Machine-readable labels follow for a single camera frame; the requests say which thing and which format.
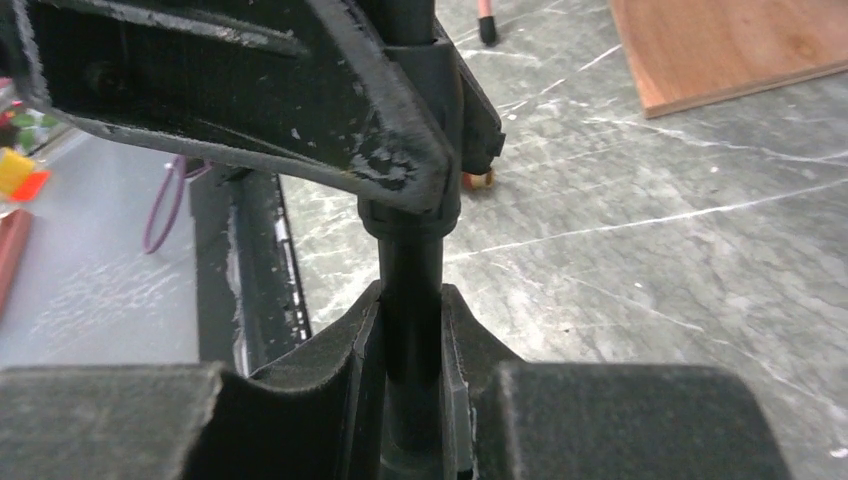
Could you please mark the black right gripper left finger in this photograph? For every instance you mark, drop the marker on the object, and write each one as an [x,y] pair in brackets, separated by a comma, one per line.
[315,413]

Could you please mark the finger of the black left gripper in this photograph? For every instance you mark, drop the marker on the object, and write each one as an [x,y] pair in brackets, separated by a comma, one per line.
[300,88]

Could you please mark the black round-base mic stand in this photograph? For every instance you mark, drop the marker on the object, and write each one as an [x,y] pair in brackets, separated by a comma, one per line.
[427,418]

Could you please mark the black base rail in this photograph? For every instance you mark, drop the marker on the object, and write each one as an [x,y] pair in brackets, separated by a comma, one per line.
[251,307]

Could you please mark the wooden board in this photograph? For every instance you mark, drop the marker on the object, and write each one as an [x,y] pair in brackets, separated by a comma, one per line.
[687,54]

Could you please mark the pink music stand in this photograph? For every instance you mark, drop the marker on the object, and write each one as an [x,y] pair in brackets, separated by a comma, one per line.
[487,28]

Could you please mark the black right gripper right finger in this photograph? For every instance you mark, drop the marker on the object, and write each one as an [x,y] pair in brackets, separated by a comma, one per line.
[507,418]

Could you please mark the brown plastic faucet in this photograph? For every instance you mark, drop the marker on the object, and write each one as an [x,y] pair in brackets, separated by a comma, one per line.
[476,182]

